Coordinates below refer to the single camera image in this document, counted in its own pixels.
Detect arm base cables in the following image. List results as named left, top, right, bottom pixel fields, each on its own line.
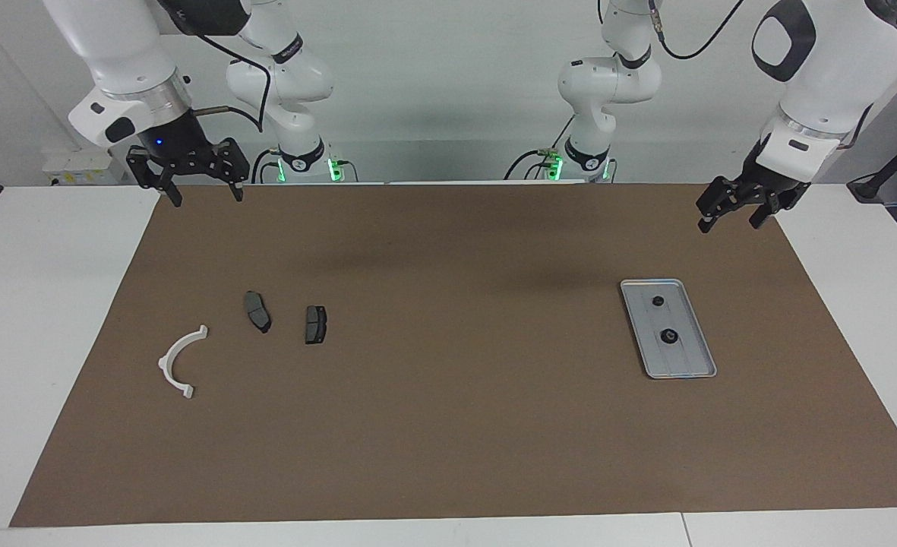
left=504, top=114, right=580, bottom=181
left=251, top=148, right=282, bottom=184

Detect brown table mat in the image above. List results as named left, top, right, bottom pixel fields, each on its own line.
left=9, top=182, right=897, bottom=527

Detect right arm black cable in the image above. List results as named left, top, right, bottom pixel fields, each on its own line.
left=190, top=30, right=274, bottom=134

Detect silver metal tray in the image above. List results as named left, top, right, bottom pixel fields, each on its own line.
left=620, top=279, right=718, bottom=379

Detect black stand with pole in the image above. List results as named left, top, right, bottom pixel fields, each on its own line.
left=847, top=122, right=897, bottom=202

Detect elongated dark brake pad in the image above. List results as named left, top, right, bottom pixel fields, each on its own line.
left=243, top=291, right=272, bottom=334

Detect white curved plastic bracket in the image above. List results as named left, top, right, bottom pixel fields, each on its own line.
left=157, top=325, right=210, bottom=400

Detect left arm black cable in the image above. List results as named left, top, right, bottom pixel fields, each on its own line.
left=649, top=0, right=745, bottom=60

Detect white power strip box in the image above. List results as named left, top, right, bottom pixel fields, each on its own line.
left=42, top=148, right=128, bottom=185

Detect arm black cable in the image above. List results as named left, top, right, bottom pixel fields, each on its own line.
left=649, top=0, right=745, bottom=60
left=190, top=30, right=274, bottom=134

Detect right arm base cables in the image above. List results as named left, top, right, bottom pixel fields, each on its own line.
left=251, top=148, right=282, bottom=184

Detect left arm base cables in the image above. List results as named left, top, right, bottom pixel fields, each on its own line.
left=504, top=114, right=580, bottom=181

